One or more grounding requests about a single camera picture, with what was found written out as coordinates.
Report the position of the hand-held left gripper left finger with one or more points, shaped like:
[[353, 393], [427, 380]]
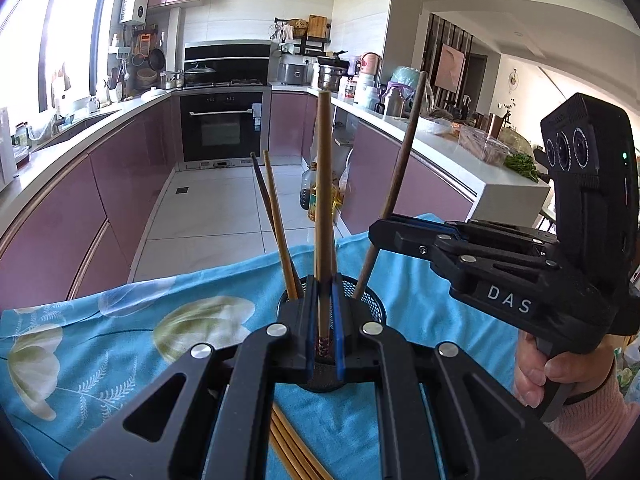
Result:
[[311, 365]]

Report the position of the steel steamer pot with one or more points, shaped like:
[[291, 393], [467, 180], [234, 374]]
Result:
[[330, 77]]

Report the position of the brown thermos bottle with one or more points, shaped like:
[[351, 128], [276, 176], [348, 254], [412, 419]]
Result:
[[393, 102]]

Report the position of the wok with lid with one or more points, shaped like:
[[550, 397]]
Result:
[[200, 72]]

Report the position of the wooden slatted partition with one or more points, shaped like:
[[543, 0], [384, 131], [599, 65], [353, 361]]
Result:
[[462, 35]]

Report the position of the white microwave oven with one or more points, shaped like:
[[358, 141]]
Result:
[[6, 155]]

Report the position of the yellow cooking oil bottle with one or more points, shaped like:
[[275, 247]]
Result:
[[341, 192]]

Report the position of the white casserole dish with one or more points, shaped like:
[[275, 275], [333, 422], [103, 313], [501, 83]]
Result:
[[152, 95]]

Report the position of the patterned bamboo chopstick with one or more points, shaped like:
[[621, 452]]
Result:
[[277, 225], [261, 180], [324, 185], [405, 160]]

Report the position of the blue floral tablecloth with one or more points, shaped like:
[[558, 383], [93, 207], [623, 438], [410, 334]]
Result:
[[125, 350]]

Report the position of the silver rice cooker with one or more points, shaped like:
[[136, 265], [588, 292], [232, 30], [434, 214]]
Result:
[[295, 72]]

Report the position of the black dish rack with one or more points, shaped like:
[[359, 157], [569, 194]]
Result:
[[312, 44]]

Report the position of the pink kitchen base cabinets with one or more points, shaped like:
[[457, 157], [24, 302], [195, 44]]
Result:
[[60, 220]]

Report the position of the person's right forearm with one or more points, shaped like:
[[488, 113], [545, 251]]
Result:
[[600, 440]]

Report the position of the black built-in oven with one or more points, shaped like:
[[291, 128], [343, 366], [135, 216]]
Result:
[[220, 130]]

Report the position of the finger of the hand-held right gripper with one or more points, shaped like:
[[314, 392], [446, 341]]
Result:
[[500, 230], [410, 245]]

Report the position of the teal plastic bag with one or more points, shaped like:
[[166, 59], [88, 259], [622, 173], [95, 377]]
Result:
[[405, 80]]

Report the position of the black mesh utensil holder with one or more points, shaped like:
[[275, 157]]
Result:
[[372, 305]]

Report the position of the pink electric kettle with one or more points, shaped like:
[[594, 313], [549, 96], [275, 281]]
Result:
[[371, 64]]

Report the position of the clear plastic food container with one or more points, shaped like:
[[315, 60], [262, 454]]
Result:
[[482, 147]]

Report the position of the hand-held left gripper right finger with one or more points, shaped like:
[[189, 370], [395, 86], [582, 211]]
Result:
[[340, 360]]

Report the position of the white plastic bottle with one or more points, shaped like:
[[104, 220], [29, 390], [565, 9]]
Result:
[[367, 95]]

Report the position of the wooden cutting board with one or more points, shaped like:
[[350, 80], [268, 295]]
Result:
[[317, 26]]

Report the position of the glass jar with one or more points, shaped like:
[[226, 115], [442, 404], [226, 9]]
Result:
[[21, 135]]

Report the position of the black range hood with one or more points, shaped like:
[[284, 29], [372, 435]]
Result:
[[225, 52]]

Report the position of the red label jar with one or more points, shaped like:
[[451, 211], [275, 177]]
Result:
[[350, 90]]

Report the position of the small steel pot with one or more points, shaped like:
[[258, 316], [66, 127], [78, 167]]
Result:
[[172, 82]]

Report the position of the green leafy vegetables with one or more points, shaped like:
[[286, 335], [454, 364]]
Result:
[[522, 166]]

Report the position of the bunch of wooden chopsticks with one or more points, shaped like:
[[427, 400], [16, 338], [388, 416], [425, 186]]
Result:
[[292, 450]]

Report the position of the kitchen window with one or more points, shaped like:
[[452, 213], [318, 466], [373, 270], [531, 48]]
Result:
[[65, 20]]

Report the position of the clear plastic bag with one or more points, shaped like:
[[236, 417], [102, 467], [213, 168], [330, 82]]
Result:
[[41, 127]]

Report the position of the wall clock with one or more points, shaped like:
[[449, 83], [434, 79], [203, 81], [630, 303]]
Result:
[[515, 80]]

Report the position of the person's right hand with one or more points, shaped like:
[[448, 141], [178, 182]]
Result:
[[530, 375]]

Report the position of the white kitchen countertop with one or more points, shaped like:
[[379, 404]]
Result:
[[500, 180]]

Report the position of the dark sauce bottle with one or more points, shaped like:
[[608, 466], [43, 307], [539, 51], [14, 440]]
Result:
[[307, 195]]

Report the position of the hanging frying pan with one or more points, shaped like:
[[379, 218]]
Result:
[[156, 60]]

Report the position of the framed wall picture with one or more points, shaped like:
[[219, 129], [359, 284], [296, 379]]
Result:
[[450, 67]]

